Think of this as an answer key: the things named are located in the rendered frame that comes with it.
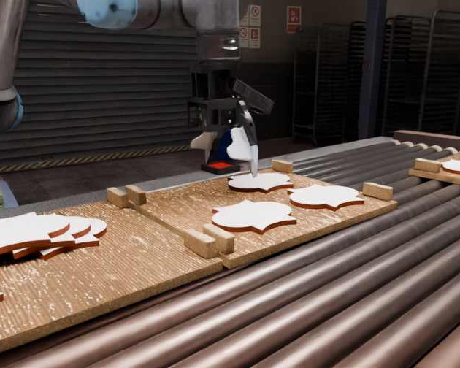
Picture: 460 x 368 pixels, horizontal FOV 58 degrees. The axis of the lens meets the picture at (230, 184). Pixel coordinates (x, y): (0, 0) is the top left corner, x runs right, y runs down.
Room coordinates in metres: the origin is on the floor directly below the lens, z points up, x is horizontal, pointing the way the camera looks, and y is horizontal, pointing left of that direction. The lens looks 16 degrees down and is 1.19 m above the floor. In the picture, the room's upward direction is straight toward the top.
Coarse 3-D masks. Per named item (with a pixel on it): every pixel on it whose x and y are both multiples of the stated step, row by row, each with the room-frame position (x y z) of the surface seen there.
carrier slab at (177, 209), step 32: (160, 192) 0.83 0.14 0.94; (192, 192) 0.83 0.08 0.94; (224, 192) 0.83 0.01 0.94; (256, 192) 0.83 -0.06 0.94; (160, 224) 0.67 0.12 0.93; (192, 224) 0.64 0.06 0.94; (320, 224) 0.64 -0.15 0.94; (352, 224) 0.68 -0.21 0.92; (224, 256) 0.53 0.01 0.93; (256, 256) 0.54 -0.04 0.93
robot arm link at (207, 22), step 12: (192, 0) 0.74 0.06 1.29; (204, 0) 0.73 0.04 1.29; (216, 0) 0.72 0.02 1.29; (228, 0) 0.73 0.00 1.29; (192, 12) 0.74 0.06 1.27; (204, 12) 0.73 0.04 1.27; (216, 12) 0.72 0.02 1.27; (228, 12) 0.73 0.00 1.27; (192, 24) 0.77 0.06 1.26; (204, 24) 0.73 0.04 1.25; (216, 24) 0.72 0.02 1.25; (228, 24) 0.73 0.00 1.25
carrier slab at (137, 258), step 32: (128, 224) 0.64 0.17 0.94; (0, 256) 0.52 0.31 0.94; (32, 256) 0.52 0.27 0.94; (64, 256) 0.52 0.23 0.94; (96, 256) 0.52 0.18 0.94; (128, 256) 0.52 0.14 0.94; (160, 256) 0.52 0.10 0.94; (192, 256) 0.52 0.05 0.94; (0, 288) 0.44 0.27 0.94; (32, 288) 0.44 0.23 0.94; (64, 288) 0.44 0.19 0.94; (96, 288) 0.44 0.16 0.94; (128, 288) 0.44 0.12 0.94; (160, 288) 0.45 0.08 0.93; (0, 320) 0.37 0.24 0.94; (32, 320) 0.37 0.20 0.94; (64, 320) 0.38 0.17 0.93; (0, 352) 0.34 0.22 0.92
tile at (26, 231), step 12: (24, 216) 0.60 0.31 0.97; (36, 216) 0.60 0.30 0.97; (48, 216) 0.60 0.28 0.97; (60, 216) 0.60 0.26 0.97; (0, 228) 0.55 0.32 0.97; (12, 228) 0.55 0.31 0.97; (24, 228) 0.55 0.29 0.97; (36, 228) 0.55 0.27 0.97; (48, 228) 0.55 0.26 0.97; (60, 228) 0.55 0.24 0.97; (0, 240) 0.51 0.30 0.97; (12, 240) 0.51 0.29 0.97; (24, 240) 0.51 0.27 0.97; (36, 240) 0.51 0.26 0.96; (48, 240) 0.51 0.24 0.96; (0, 252) 0.49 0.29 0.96
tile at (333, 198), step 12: (288, 192) 0.81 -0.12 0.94; (300, 192) 0.79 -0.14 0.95; (312, 192) 0.79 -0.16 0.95; (324, 192) 0.79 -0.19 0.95; (336, 192) 0.79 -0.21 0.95; (348, 192) 0.79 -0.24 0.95; (300, 204) 0.73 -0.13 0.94; (312, 204) 0.72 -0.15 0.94; (324, 204) 0.72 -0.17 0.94; (336, 204) 0.72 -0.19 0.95; (348, 204) 0.74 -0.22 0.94
